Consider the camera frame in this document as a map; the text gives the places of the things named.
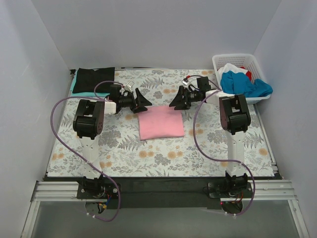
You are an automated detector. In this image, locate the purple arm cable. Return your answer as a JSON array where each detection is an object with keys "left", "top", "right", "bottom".
[
  {"left": 187, "top": 74, "right": 256, "bottom": 217},
  {"left": 51, "top": 80, "right": 127, "bottom": 223}
]

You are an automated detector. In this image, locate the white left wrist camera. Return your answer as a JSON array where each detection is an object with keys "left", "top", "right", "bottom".
[{"left": 125, "top": 81, "right": 134, "bottom": 92}]

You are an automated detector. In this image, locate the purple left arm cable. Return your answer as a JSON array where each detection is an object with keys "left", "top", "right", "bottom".
[{"left": 51, "top": 80, "right": 127, "bottom": 223}]

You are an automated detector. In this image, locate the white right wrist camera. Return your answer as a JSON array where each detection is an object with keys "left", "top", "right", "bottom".
[{"left": 182, "top": 75, "right": 190, "bottom": 86}]

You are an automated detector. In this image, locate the white t shirt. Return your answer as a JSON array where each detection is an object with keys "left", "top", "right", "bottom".
[{"left": 217, "top": 63, "right": 248, "bottom": 79}]

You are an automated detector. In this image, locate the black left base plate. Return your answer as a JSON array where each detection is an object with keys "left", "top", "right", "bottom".
[{"left": 76, "top": 183, "right": 119, "bottom": 199}]

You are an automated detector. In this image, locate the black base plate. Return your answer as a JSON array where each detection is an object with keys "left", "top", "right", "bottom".
[
  {"left": 206, "top": 179, "right": 253, "bottom": 198},
  {"left": 76, "top": 183, "right": 119, "bottom": 199}
]

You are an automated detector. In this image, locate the floral patterned table mat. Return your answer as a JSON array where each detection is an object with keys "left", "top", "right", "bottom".
[{"left": 47, "top": 69, "right": 274, "bottom": 177}]

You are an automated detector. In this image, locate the pink t shirt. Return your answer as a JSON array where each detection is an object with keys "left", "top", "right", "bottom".
[{"left": 138, "top": 106, "right": 184, "bottom": 140}]

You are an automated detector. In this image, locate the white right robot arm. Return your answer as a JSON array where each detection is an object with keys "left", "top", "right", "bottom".
[{"left": 169, "top": 75, "right": 251, "bottom": 198}]

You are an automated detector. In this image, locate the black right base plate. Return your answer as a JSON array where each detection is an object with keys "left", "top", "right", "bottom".
[{"left": 206, "top": 179, "right": 253, "bottom": 198}]

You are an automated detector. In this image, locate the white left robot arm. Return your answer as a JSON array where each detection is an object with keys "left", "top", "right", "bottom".
[{"left": 73, "top": 84, "right": 152, "bottom": 198}]

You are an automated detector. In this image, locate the folded black t shirt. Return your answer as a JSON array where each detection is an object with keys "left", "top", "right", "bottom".
[{"left": 72, "top": 67, "right": 115, "bottom": 94}]

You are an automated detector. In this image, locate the folded teal t shirt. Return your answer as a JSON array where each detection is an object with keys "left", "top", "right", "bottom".
[{"left": 70, "top": 74, "right": 103, "bottom": 97}]

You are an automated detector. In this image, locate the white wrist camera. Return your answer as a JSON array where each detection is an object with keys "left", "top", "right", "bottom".
[
  {"left": 182, "top": 75, "right": 190, "bottom": 86},
  {"left": 125, "top": 81, "right": 134, "bottom": 92}
]

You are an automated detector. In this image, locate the aluminium front rail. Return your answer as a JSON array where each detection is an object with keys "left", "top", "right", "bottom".
[{"left": 32, "top": 178, "right": 297, "bottom": 201}]

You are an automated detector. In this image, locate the blue t shirt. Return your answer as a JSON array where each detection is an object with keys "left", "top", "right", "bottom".
[{"left": 220, "top": 71, "right": 273, "bottom": 98}]

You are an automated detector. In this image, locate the white plastic basket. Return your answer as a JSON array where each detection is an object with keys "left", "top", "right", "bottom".
[{"left": 212, "top": 54, "right": 270, "bottom": 104}]

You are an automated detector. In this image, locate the red t shirt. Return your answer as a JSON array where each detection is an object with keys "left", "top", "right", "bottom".
[{"left": 246, "top": 71, "right": 252, "bottom": 82}]

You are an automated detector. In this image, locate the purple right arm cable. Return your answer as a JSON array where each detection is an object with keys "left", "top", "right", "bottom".
[{"left": 187, "top": 74, "right": 256, "bottom": 217}]

